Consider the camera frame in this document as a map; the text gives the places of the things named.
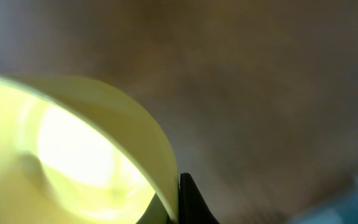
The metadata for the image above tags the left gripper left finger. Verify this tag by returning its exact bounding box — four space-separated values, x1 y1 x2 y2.
136 194 170 224

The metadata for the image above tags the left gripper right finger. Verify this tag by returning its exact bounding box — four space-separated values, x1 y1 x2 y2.
178 173 219 224

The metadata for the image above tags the yellow small bowl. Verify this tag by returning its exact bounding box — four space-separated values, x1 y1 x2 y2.
0 76 179 223

